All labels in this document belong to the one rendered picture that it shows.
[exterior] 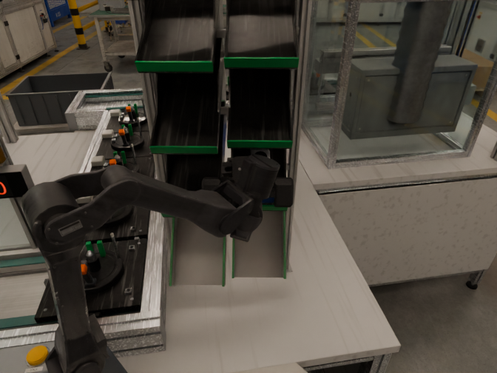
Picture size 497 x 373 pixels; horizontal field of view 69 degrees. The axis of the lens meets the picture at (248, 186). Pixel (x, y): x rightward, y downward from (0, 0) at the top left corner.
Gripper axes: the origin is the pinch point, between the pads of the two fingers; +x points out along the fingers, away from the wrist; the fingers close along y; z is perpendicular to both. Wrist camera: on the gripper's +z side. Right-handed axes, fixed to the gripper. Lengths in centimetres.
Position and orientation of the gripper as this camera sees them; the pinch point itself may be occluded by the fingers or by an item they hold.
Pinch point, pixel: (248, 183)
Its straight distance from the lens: 79.8
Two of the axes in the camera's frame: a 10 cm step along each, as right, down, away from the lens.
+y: -10.0, 0.0, 0.2
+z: 0.0, -9.4, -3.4
